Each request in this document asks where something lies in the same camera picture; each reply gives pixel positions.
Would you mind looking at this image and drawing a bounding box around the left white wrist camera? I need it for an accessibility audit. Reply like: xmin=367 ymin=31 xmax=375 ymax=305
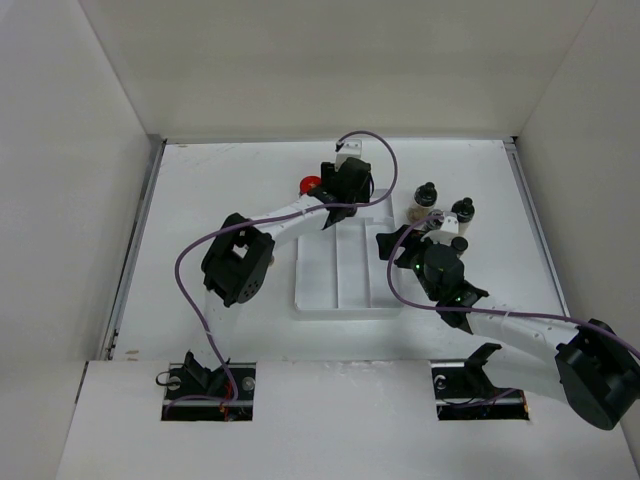
xmin=334 ymin=139 xmax=362 ymax=170

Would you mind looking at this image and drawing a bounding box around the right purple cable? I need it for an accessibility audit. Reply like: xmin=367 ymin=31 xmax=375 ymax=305
xmin=387 ymin=213 xmax=640 ymax=361

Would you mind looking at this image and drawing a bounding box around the red-capped amber sauce jar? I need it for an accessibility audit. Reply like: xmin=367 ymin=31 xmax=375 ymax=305
xmin=299 ymin=175 xmax=322 ymax=196

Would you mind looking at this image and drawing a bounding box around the black-capped beige bottle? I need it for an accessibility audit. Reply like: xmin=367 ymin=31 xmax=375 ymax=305
xmin=407 ymin=182 xmax=438 ymax=223
xmin=451 ymin=197 xmax=475 ymax=236

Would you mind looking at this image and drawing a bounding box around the silver-capped spice bottle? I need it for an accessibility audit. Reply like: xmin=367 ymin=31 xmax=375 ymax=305
xmin=423 ymin=209 xmax=445 ymax=232

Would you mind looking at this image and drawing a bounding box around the black-capped beige bottle rear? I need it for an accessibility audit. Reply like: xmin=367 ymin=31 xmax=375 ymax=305
xmin=407 ymin=182 xmax=438 ymax=223

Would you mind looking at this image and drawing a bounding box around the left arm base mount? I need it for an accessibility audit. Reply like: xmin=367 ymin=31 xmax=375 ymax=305
xmin=155 ymin=352 xmax=257 ymax=422

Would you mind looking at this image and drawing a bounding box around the purple cable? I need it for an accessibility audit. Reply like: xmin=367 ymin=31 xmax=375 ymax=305
xmin=162 ymin=130 xmax=399 ymax=416
xmin=387 ymin=213 xmax=640 ymax=361

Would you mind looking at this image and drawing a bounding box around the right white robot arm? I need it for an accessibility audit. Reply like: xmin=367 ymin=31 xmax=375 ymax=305
xmin=376 ymin=225 xmax=639 ymax=430

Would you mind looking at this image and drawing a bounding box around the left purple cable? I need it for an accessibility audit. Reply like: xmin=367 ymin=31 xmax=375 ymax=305
xmin=162 ymin=130 xmax=399 ymax=416

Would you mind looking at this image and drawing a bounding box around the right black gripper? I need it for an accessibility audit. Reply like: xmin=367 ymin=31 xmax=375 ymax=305
xmin=375 ymin=224 xmax=447 ymax=302

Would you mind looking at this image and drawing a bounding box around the small black-capped pepper jar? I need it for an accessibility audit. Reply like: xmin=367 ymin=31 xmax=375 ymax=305
xmin=450 ymin=236 xmax=469 ymax=254

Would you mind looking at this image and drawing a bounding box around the black-capped beige bottle right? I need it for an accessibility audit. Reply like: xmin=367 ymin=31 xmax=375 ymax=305
xmin=451 ymin=197 xmax=475 ymax=236

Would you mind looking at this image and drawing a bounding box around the white compartment organizer tray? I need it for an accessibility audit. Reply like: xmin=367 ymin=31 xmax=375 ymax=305
xmin=294 ymin=198 xmax=403 ymax=320

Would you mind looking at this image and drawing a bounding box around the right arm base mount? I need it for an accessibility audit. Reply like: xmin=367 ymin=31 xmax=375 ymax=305
xmin=431 ymin=343 xmax=529 ymax=421

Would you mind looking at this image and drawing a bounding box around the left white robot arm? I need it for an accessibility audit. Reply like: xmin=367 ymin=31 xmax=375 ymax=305
xmin=201 ymin=157 xmax=372 ymax=361

